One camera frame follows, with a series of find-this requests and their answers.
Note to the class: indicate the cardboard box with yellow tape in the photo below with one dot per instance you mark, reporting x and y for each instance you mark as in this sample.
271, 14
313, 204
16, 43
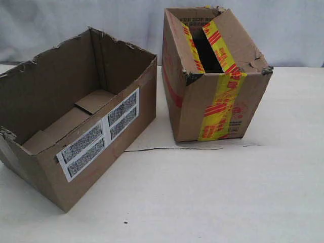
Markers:
214, 75

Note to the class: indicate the torn cardboard box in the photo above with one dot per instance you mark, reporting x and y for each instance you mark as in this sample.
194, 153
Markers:
71, 111

